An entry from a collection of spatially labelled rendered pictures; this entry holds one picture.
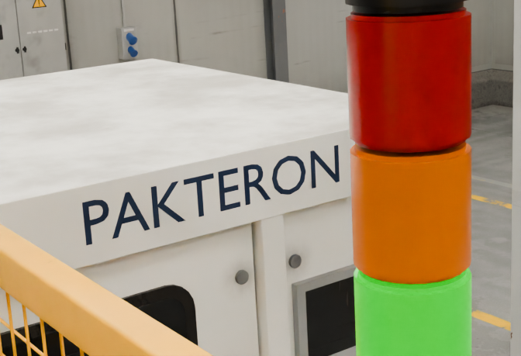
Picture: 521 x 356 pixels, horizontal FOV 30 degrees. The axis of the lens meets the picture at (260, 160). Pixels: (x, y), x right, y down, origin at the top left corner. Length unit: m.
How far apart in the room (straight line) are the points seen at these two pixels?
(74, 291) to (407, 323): 0.39
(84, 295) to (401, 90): 0.41
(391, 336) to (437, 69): 0.11
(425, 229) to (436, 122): 0.04
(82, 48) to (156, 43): 0.75
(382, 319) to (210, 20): 9.02
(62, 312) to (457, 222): 0.42
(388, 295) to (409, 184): 0.05
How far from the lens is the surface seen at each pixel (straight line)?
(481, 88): 11.87
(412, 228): 0.39
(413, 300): 0.40
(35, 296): 0.80
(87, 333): 0.72
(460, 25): 0.38
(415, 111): 0.38
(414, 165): 0.38
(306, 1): 10.09
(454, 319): 0.41
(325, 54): 10.30
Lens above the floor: 2.36
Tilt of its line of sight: 14 degrees down
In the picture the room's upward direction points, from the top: 3 degrees counter-clockwise
